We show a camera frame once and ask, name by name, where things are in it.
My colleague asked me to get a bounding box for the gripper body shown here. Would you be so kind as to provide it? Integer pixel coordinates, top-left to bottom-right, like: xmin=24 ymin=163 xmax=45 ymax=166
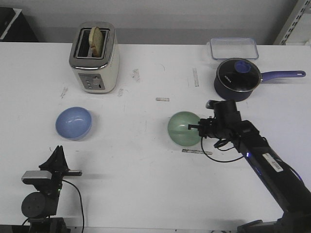
xmin=198 ymin=114 xmax=242 ymax=139
xmin=36 ymin=170 xmax=82 ymax=196

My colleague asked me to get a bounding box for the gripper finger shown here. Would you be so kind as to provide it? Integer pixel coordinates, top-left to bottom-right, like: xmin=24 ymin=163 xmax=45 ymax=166
xmin=59 ymin=146 xmax=69 ymax=171
xmin=188 ymin=124 xmax=200 ymax=130
xmin=39 ymin=146 xmax=60 ymax=172

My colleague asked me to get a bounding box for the green bowl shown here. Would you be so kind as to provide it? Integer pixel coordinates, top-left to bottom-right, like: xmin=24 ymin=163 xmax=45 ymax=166
xmin=167 ymin=111 xmax=201 ymax=147

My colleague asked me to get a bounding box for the blue bowl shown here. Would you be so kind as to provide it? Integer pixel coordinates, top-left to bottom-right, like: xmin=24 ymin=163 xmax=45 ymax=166
xmin=55 ymin=107 xmax=92 ymax=140

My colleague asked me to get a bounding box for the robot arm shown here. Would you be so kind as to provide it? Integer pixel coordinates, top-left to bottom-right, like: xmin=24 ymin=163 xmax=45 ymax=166
xmin=188 ymin=112 xmax=311 ymax=233
xmin=21 ymin=146 xmax=82 ymax=233

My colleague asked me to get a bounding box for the dark blue saucepan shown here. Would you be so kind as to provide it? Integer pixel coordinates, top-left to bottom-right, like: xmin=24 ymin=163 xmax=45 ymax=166
xmin=214 ymin=70 xmax=306 ymax=101

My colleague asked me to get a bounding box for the glass pot lid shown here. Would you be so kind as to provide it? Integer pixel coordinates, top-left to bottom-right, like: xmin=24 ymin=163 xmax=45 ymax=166
xmin=216 ymin=58 xmax=261 ymax=92

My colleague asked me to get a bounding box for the clear plastic food container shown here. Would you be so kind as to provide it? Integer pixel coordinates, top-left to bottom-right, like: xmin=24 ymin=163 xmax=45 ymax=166
xmin=207 ymin=37 xmax=259 ymax=60

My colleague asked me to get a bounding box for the cream and silver toaster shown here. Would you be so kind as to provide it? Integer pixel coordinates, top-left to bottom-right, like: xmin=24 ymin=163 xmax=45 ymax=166
xmin=69 ymin=22 xmax=120 ymax=94

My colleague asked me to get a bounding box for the slice of toast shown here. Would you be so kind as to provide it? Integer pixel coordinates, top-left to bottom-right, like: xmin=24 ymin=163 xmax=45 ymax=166
xmin=88 ymin=27 xmax=104 ymax=57

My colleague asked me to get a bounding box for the black box in corner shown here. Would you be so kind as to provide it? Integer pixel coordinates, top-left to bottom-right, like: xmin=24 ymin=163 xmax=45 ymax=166
xmin=0 ymin=7 xmax=39 ymax=42

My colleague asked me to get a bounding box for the white metal shelf upright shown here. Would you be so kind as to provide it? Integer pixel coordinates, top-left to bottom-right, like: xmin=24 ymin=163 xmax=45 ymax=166
xmin=273 ymin=0 xmax=311 ymax=46

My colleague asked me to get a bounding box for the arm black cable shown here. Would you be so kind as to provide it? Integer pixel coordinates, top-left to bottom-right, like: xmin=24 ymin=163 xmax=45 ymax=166
xmin=62 ymin=179 xmax=85 ymax=232
xmin=200 ymin=135 xmax=246 ymax=163

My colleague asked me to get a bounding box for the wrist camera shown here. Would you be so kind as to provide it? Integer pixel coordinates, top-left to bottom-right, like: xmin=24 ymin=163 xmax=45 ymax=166
xmin=21 ymin=170 xmax=52 ymax=184
xmin=206 ymin=100 xmax=241 ymax=121

